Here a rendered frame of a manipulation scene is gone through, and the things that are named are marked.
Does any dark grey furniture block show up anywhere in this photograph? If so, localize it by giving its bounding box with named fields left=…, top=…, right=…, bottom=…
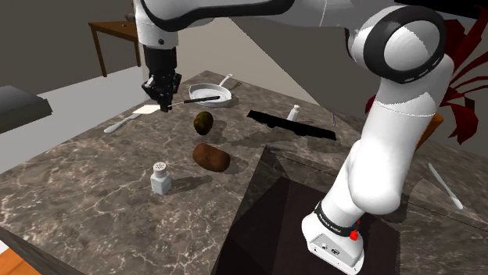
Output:
left=0, top=84, right=53, bottom=134

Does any black-handled kitchen tool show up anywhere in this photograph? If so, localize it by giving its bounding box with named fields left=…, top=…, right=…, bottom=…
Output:
left=167, top=95, right=221, bottom=110

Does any white frying pan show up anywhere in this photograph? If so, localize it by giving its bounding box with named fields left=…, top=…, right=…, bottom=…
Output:
left=188, top=73, right=235, bottom=109

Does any brown wooden table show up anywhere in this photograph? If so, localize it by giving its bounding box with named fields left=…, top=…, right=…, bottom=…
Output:
left=88, top=20, right=143, bottom=78

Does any white table knife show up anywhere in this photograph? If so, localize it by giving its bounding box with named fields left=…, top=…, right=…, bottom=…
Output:
left=427, top=162, right=465, bottom=211

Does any small white shaker bottle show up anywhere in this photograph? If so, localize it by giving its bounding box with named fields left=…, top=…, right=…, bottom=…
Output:
left=285, top=104, right=301, bottom=123

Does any red-leaved potted plant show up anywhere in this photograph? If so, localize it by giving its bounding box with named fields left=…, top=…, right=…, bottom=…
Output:
left=364, top=16, right=488, bottom=150

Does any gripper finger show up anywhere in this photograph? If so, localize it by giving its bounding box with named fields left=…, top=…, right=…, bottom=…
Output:
left=164, top=75, right=182, bottom=113
left=141, top=78, right=167, bottom=113

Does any dark greenish potato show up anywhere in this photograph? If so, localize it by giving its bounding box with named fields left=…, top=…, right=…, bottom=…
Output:
left=192, top=110, right=215, bottom=137

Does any white spatula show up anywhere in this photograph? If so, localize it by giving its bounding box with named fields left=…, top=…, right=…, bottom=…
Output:
left=102, top=104, right=161, bottom=134

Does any brown potato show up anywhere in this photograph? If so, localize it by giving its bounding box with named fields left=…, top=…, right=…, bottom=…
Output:
left=192, top=142, right=231, bottom=173

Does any dark robot stand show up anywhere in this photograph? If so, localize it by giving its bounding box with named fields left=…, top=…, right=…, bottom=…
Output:
left=210, top=145, right=402, bottom=275

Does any white salt shaker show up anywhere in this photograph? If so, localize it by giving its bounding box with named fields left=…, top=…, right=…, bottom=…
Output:
left=149, top=161, right=173, bottom=196

